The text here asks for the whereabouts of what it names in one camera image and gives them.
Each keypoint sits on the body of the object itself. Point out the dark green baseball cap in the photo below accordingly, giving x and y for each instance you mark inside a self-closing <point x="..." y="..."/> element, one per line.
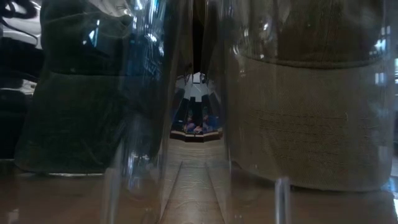
<point x="77" y="124"/>
<point x="77" y="37"/>

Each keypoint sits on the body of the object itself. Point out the clear plastic bin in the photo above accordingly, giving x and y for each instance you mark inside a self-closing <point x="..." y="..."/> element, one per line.
<point x="248" y="202"/>
<point x="143" y="140"/>

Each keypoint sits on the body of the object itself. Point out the beige baseball cap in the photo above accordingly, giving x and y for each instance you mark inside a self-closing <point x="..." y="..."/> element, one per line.
<point x="326" y="31"/>
<point x="311" y="130"/>

